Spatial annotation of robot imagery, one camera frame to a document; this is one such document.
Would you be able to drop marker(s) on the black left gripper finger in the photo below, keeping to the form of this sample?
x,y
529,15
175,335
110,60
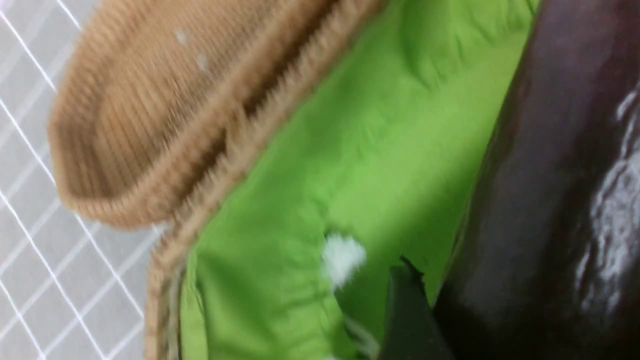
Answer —
x,y
410,329

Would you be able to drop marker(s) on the purple eggplant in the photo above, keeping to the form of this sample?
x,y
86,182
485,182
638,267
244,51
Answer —
x,y
546,262

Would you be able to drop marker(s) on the woven wicker basket green lining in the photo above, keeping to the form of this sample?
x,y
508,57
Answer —
x,y
284,251

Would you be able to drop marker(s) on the grey checked tablecloth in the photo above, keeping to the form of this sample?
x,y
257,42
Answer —
x,y
71,289

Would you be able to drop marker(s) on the woven wicker basket lid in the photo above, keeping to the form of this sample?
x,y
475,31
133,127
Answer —
x,y
154,88

